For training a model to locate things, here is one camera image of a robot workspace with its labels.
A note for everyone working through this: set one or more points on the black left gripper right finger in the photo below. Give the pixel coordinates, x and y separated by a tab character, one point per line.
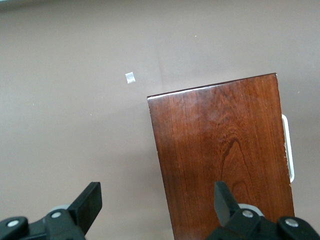
240	225

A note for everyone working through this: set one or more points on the dark brown wooden cabinet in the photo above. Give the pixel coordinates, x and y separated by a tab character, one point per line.
212	137

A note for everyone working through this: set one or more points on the brown table cover sheet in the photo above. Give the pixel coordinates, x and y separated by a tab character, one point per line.
75	125

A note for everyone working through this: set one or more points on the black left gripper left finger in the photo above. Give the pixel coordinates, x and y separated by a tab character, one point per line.
62	222

